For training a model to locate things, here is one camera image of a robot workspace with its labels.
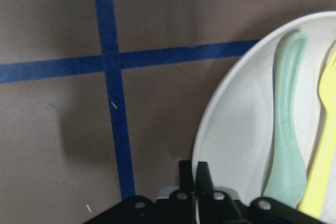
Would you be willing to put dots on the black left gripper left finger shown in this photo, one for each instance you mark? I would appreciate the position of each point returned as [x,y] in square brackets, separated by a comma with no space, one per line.
[186,176]

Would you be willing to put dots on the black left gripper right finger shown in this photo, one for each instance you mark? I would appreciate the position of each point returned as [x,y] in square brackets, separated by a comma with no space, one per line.
[203,180]

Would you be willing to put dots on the white round plate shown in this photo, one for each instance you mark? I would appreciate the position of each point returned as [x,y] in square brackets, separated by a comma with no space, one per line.
[235,133]

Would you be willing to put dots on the yellow plastic fork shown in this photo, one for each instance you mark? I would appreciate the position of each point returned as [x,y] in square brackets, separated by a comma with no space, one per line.
[319,173]

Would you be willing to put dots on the teal green plastic spoon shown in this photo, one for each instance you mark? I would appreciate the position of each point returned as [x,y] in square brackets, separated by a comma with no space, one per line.
[287,178]

